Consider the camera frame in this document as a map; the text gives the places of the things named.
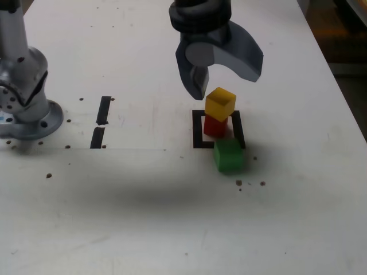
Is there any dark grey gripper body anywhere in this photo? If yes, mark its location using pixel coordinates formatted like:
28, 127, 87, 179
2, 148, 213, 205
179, 23, 232, 47

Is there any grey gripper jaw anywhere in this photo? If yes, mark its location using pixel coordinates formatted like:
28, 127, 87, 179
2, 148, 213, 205
185, 21, 264, 83
175, 40, 211, 101

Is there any yellow cube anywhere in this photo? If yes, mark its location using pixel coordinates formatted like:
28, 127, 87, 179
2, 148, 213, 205
205, 87, 237, 121

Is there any red cube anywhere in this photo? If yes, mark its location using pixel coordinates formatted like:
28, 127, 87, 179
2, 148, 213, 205
203, 114, 229, 138

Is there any green cube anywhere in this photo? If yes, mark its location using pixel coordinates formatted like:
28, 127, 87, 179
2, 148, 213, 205
213, 137, 246, 174

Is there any black tape square outline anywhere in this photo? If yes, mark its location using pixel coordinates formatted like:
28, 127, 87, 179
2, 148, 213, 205
192, 109, 246, 150

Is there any black tape strip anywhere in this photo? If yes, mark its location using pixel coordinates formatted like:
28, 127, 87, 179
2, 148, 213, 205
89, 96, 112, 150

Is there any grey background beam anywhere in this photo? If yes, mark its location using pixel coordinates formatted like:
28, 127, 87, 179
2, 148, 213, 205
331, 61, 367, 76

